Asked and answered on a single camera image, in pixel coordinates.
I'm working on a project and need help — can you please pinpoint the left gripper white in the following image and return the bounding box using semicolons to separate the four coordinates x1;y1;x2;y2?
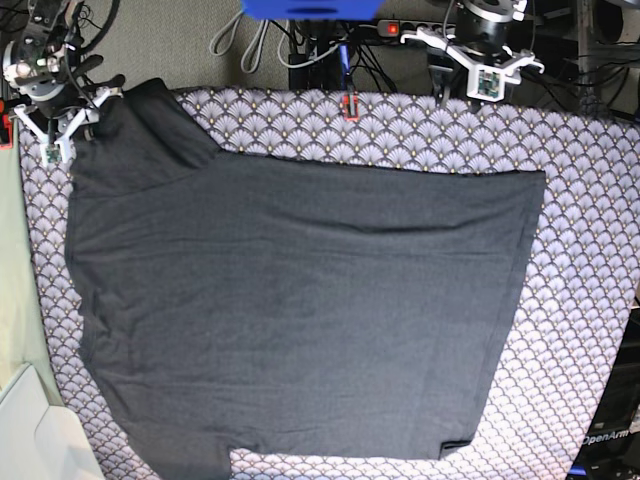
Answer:
399;27;545;114

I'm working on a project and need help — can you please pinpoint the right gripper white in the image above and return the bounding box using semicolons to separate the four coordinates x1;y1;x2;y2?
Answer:
13;74;126;166

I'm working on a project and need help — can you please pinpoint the dark grey T-shirt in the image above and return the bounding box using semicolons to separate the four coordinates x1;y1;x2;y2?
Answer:
65;80;546;479

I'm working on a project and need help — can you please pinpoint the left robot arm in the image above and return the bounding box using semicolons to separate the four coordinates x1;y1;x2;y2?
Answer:
399;1;545;103

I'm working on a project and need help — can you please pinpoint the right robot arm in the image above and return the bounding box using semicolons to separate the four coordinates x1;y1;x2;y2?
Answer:
1;1;125;164

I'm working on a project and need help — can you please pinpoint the black power strip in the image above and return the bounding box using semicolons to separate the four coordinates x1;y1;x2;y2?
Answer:
373;19;443;39

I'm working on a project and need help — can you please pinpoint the red table clamp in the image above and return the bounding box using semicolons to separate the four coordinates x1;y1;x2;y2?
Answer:
341;88;360;122

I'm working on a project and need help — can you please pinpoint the blue box overhead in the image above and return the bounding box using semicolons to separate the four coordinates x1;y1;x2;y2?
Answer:
242;0;383;20

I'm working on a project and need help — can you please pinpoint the fan-patterned purple tablecloth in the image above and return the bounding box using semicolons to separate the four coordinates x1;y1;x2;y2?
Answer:
17;87;640;480

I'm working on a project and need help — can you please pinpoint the green cloth sheet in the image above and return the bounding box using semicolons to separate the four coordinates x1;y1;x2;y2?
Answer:
1;127;64;406

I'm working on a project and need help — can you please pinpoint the white plastic bin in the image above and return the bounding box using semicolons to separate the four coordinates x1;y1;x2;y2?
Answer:
1;363;104;479

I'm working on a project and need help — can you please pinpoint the black OpenArm case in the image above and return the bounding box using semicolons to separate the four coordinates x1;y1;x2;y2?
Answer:
567;307;639;479

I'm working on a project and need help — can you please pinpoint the grey looped cable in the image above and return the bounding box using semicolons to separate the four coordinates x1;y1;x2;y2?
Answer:
208;14;274;75

